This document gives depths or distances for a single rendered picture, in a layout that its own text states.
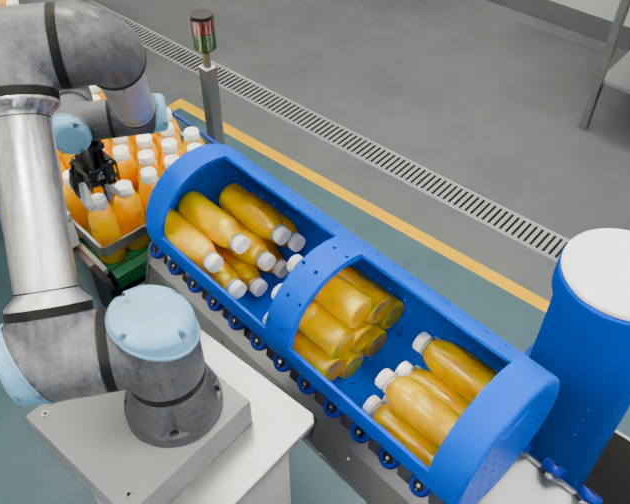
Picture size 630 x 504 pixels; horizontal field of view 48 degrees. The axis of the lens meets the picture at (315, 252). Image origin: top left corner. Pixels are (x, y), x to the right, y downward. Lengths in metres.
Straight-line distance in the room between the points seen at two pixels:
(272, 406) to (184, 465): 0.19
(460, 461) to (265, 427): 0.31
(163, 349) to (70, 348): 0.12
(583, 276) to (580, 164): 2.10
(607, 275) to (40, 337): 1.18
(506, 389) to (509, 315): 1.75
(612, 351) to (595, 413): 0.25
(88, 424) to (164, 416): 0.15
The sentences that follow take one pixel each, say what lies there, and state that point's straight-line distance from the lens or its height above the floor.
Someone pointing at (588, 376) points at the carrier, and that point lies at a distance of 1.76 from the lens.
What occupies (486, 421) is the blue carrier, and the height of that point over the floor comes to 1.22.
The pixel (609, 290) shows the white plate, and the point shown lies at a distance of 1.65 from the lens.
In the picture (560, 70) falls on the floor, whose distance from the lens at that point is 4.42.
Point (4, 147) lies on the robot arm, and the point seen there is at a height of 1.61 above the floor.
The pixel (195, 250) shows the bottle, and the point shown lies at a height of 1.12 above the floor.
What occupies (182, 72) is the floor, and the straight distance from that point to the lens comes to 4.22.
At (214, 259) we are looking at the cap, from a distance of 1.48.
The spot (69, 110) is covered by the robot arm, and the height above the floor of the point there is 1.42.
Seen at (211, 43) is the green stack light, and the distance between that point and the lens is 2.05.
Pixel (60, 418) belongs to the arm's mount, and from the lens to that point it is 1.19.
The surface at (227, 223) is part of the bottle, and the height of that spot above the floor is 1.14.
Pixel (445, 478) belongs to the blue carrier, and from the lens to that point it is 1.20.
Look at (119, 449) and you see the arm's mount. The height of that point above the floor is 1.22.
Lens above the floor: 2.18
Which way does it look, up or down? 46 degrees down
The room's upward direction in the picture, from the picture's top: straight up
